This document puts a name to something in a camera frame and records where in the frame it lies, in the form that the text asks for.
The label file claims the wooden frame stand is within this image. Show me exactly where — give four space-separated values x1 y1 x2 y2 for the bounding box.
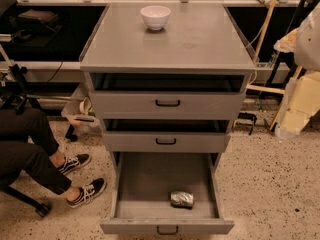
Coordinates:
247 0 302 131

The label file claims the black sneaker far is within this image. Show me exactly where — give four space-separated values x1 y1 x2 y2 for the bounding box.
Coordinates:
58 154 91 175

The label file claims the black sneaker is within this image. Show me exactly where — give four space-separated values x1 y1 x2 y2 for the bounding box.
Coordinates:
58 154 91 175
67 177 107 208

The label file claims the clear plastic bin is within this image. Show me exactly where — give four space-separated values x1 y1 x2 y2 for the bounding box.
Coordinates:
61 83 101 135

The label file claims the seated person in black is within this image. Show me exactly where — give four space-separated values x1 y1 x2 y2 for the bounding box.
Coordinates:
0 106 73 196

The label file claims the black sneaker near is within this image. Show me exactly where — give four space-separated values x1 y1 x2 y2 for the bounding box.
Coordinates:
67 177 107 208

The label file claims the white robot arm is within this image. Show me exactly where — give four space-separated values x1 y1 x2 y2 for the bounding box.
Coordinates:
273 4 320 71

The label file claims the white ceramic bowl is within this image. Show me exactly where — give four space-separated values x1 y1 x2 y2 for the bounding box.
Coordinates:
140 6 171 30

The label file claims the grey middle drawer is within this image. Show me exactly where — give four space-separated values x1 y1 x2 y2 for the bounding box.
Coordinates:
103 119 230 153

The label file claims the grey drawer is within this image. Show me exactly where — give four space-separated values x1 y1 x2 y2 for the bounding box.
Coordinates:
101 153 234 235
103 119 230 153
89 73 245 120

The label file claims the black tripod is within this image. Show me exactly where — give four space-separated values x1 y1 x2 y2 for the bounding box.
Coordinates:
0 43 43 116

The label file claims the grey drawer cabinet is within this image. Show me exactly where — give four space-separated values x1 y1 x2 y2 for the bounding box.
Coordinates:
81 3 255 161

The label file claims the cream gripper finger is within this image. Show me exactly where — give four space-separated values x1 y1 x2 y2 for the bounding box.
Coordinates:
273 29 298 53

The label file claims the dark box on shelf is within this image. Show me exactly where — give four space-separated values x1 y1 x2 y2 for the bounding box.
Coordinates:
17 9 59 32

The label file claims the grey bottom drawer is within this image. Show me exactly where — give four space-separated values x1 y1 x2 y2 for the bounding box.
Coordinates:
101 153 234 235

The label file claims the black office chair base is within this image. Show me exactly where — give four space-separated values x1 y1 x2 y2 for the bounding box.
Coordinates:
1 186 51 217

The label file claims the grey top drawer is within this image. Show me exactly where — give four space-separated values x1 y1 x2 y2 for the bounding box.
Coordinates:
89 73 245 120

